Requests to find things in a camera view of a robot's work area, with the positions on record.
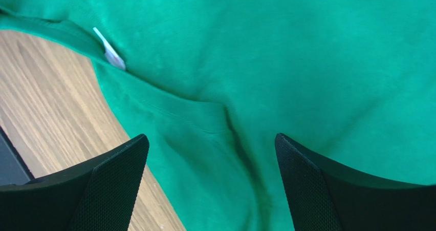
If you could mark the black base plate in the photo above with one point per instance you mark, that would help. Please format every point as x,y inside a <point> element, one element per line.
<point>13,168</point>

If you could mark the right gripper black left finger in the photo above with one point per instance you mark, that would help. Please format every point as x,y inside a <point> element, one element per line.
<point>97,194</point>

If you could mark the green t shirt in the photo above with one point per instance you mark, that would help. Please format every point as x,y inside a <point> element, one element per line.
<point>212,82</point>

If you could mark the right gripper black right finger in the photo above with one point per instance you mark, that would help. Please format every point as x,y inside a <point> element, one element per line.
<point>324,194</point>

